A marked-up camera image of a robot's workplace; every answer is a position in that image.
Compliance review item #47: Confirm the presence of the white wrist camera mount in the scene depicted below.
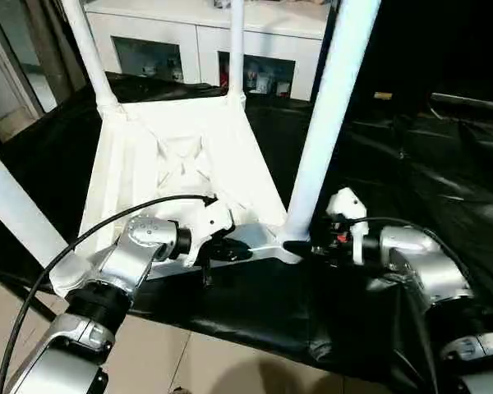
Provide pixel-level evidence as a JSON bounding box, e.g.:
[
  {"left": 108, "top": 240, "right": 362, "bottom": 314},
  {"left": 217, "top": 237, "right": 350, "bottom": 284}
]
[
  {"left": 326, "top": 187, "right": 369, "bottom": 263},
  {"left": 184, "top": 196, "right": 236, "bottom": 268}
]

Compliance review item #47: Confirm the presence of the white plastic table leg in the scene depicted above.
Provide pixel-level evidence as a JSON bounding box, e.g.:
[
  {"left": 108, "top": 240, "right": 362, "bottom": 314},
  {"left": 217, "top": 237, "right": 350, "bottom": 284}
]
[
  {"left": 283, "top": 0, "right": 382, "bottom": 247},
  {"left": 228, "top": 0, "right": 247, "bottom": 108},
  {"left": 61, "top": 0, "right": 127, "bottom": 120},
  {"left": 0, "top": 141, "right": 87, "bottom": 288}
]

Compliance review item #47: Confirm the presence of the black metal stand bar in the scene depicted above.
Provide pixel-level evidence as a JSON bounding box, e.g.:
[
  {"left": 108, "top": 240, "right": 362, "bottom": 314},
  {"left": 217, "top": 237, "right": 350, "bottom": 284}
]
[{"left": 22, "top": 286, "right": 58, "bottom": 324}]

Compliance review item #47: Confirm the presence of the black cabinet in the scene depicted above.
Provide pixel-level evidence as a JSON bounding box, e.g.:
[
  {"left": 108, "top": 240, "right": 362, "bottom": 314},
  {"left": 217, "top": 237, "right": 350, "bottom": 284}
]
[{"left": 328, "top": 0, "right": 493, "bottom": 103}]

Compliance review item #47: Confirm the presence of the black work mat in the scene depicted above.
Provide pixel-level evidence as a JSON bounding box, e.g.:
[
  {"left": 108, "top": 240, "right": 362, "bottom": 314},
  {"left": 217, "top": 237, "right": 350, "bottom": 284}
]
[{"left": 0, "top": 71, "right": 493, "bottom": 394}]

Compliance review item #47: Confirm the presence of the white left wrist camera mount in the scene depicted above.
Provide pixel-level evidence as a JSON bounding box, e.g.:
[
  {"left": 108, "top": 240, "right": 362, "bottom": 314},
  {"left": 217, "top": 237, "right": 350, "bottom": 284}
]
[{"left": 184, "top": 196, "right": 236, "bottom": 268}]

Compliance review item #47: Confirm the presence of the white plastic table top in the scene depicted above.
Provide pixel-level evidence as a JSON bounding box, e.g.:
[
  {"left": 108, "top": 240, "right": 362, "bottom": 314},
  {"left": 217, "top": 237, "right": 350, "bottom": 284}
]
[{"left": 48, "top": 96, "right": 313, "bottom": 299}]

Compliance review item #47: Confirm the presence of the grey curtain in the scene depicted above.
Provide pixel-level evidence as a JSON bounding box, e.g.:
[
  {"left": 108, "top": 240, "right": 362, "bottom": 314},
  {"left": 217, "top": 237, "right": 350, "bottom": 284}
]
[{"left": 0, "top": 0, "right": 87, "bottom": 136}]

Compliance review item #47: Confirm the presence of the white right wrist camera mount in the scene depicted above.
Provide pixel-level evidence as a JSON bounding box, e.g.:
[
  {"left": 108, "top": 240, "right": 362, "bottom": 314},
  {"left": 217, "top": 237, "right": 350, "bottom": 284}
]
[{"left": 326, "top": 187, "right": 369, "bottom": 263}]

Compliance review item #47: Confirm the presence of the white glass-door cabinet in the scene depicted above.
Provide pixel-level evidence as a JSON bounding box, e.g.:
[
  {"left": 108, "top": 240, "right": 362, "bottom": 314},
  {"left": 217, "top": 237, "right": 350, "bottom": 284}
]
[{"left": 84, "top": 0, "right": 334, "bottom": 102}]

